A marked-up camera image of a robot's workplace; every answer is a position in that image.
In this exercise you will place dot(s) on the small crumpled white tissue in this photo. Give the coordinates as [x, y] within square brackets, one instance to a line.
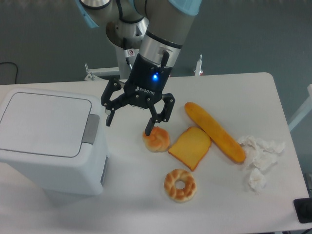
[257, 181]

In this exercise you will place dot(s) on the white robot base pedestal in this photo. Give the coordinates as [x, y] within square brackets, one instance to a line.
[104, 72]

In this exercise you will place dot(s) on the white table clamp bracket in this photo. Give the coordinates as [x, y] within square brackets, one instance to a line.
[198, 69]

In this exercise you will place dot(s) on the large crumpled white tissue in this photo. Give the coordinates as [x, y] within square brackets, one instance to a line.
[260, 153]

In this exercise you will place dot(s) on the braided ring bread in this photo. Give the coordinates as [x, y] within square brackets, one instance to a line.
[180, 185]

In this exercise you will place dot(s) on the long baguette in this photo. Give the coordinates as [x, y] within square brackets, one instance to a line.
[224, 141]

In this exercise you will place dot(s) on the white frame post right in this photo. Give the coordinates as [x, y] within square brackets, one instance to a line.
[302, 111]

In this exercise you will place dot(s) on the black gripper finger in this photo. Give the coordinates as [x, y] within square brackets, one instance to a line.
[163, 116]
[112, 105]

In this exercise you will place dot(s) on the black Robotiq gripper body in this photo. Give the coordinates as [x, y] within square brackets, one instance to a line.
[146, 81]

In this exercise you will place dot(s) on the knotted round bread roll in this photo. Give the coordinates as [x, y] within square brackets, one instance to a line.
[157, 141]

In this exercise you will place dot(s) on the white push-top trash can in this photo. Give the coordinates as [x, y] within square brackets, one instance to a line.
[56, 139]

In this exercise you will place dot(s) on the black device at table edge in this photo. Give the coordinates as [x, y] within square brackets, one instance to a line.
[303, 208]

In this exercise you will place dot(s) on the toast bread slice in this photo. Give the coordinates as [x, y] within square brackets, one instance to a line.
[191, 147]

